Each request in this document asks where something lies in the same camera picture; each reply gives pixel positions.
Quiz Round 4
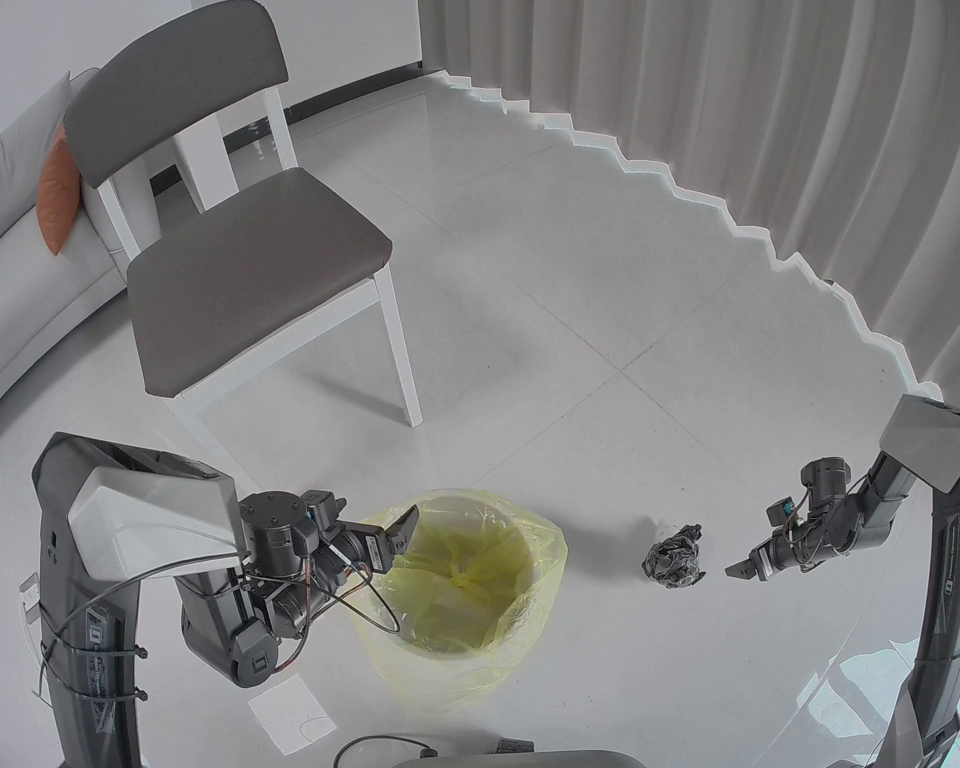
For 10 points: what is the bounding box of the light grey sofa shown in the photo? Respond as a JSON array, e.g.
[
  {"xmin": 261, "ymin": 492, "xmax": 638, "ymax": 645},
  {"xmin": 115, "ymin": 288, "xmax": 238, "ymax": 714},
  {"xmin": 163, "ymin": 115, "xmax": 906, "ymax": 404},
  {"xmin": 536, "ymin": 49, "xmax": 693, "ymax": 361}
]
[{"xmin": 0, "ymin": 69, "xmax": 132, "ymax": 399}]

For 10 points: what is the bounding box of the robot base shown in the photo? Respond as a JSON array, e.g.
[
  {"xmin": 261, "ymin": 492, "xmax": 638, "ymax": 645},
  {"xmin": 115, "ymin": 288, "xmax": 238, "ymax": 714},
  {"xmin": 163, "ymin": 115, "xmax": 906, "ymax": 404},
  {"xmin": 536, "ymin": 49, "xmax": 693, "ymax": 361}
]
[{"xmin": 390, "ymin": 738, "xmax": 639, "ymax": 768}]

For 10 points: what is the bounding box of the orange pillow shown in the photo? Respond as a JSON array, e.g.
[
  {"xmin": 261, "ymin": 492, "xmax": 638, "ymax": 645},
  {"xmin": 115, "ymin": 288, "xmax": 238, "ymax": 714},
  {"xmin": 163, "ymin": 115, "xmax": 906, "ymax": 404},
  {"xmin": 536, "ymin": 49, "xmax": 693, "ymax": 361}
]
[{"xmin": 37, "ymin": 127, "xmax": 82, "ymax": 256}]

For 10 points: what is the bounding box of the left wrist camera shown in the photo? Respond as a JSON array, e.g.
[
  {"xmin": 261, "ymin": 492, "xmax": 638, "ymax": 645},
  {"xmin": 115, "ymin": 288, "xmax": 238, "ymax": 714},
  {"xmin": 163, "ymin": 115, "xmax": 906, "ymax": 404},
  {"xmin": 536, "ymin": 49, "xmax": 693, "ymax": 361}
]
[{"xmin": 300, "ymin": 489, "xmax": 348, "ymax": 535}]

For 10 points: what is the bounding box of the white trash bin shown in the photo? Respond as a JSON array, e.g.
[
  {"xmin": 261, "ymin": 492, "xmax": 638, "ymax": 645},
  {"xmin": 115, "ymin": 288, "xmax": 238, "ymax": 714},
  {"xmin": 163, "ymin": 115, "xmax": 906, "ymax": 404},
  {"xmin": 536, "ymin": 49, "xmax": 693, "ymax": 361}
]
[{"xmin": 375, "ymin": 491, "xmax": 545, "ymax": 676}]

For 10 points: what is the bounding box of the grey white-legged chair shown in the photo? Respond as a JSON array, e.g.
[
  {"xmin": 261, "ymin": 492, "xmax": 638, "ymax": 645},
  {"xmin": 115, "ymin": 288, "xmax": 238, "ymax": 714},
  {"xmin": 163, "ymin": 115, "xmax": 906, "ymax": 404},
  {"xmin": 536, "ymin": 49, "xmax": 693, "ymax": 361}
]
[{"xmin": 63, "ymin": 0, "xmax": 425, "ymax": 481}]

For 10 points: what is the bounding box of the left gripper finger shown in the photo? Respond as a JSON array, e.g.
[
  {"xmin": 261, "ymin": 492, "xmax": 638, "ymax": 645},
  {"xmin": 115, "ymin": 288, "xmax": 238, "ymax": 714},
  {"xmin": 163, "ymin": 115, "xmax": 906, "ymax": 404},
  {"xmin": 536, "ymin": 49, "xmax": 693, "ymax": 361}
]
[{"xmin": 382, "ymin": 504, "xmax": 420, "ymax": 561}]

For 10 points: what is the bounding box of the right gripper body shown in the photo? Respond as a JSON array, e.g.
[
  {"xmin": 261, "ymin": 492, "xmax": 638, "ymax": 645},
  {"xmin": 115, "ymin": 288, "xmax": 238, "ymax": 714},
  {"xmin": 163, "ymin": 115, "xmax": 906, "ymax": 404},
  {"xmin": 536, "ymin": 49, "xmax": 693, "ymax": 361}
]
[{"xmin": 751, "ymin": 535, "xmax": 808, "ymax": 583}]

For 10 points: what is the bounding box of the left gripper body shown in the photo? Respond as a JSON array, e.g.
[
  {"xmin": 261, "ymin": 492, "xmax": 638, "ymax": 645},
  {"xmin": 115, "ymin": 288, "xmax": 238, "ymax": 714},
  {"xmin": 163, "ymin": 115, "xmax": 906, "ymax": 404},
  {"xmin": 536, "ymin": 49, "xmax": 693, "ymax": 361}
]
[{"xmin": 322, "ymin": 525, "xmax": 393, "ymax": 594}]

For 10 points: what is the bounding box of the crumpled black plastic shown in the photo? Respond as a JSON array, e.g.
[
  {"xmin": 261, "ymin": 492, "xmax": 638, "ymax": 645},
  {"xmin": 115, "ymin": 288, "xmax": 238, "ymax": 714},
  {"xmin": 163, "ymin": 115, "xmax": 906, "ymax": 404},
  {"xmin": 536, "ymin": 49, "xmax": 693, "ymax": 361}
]
[{"xmin": 642, "ymin": 522, "xmax": 708, "ymax": 590}]

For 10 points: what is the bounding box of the beige curtain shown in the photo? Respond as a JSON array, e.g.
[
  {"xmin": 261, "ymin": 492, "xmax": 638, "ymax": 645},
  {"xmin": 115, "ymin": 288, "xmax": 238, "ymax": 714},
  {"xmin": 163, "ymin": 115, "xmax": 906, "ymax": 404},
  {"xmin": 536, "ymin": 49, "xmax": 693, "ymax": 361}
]
[{"xmin": 418, "ymin": 0, "xmax": 960, "ymax": 391}]

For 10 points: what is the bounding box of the grey cushion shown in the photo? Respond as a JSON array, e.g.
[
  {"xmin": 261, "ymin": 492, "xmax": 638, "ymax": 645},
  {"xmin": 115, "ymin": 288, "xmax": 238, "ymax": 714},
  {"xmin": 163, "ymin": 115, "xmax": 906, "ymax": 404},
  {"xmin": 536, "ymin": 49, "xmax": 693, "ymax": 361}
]
[{"xmin": 0, "ymin": 71, "xmax": 73, "ymax": 226}]

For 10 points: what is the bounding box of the black cable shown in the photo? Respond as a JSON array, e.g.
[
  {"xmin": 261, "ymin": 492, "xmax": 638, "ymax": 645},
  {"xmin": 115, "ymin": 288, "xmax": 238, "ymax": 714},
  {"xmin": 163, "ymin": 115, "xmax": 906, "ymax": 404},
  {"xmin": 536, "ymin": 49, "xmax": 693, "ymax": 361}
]
[
  {"xmin": 277, "ymin": 551, "xmax": 403, "ymax": 672},
  {"xmin": 333, "ymin": 736, "xmax": 438, "ymax": 768}
]

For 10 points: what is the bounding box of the yellow plastic bag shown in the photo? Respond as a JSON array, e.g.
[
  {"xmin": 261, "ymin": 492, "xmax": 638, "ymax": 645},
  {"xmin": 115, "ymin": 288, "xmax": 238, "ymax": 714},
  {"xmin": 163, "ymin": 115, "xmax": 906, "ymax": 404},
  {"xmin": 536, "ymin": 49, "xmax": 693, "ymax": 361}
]
[{"xmin": 352, "ymin": 487, "xmax": 569, "ymax": 714}]

